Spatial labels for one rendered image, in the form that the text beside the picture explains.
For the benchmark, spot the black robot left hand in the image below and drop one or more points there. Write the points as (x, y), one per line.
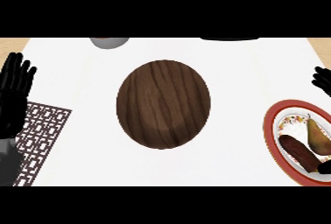
(13, 96)

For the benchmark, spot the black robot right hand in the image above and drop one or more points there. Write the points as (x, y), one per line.
(325, 80)

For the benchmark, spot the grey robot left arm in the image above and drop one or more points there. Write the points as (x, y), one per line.
(8, 163)

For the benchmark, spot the brown-green pear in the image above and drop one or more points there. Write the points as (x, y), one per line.
(319, 137)

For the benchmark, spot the red-rimmed floral plate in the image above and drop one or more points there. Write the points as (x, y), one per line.
(271, 137)

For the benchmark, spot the brown wooden oval bowl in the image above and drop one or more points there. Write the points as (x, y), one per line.
(164, 105)

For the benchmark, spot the brown lattice-pattern placemat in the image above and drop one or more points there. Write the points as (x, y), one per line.
(41, 137)

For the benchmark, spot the dark red sweet potato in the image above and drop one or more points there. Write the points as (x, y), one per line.
(299, 151)

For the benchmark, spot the black flat object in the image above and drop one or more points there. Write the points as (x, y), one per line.
(230, 38)

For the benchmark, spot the grey round cup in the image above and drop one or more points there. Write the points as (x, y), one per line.
(109, 42)

